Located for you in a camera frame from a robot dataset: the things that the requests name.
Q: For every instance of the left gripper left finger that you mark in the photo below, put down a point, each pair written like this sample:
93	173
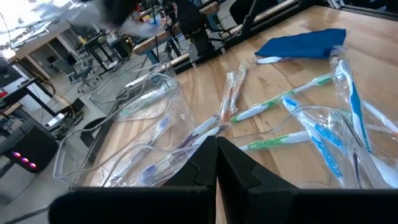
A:
140	208

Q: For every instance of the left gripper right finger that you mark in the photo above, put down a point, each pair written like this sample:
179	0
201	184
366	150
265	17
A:
295	208

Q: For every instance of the purple white wrapped toothbrush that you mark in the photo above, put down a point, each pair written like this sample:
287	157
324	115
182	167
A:
146	140
149	172
202	127
211	133

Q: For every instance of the wooden top workbench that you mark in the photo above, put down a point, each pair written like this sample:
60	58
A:
161	37

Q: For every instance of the green white wrapped toothbrush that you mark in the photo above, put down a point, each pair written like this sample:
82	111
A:
143	102
273	141
255	110

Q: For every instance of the grey office chair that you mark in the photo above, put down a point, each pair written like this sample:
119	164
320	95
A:
84	74

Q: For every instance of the black office chair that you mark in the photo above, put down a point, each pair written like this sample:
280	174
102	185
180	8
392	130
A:
194	28
252	9

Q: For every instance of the black side table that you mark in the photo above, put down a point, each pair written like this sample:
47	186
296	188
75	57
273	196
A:
21	93

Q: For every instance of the black box with pink lights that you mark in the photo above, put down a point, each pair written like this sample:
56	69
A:
28	146

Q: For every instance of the blue cloth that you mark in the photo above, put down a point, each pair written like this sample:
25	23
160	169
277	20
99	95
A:
304	43

